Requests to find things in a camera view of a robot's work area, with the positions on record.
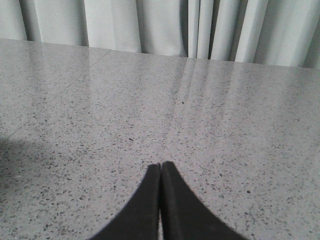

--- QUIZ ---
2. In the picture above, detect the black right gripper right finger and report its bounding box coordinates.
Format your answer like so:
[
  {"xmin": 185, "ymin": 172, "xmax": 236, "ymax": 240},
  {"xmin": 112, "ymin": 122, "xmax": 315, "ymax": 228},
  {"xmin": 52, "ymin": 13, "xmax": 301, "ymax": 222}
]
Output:
[{"xmin": 161, "ymin": 161, "xmax": 244, "ymax": 240}]

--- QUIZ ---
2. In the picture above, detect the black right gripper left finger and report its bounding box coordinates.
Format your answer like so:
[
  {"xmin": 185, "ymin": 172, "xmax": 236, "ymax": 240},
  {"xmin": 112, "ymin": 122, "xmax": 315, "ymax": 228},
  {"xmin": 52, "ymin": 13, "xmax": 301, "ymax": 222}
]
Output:
[{"xmin": 92, "ymin": 163, "xmax": 161, "ymax": 240}]

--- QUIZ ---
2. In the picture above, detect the white pleated curtain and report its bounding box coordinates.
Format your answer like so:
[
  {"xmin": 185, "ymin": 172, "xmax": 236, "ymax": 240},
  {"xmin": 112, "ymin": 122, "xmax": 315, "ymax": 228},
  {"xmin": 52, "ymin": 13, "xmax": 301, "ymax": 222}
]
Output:
[{"xmin": 0, "ymin": 0, "xmax": 320, "ymax": 69}]

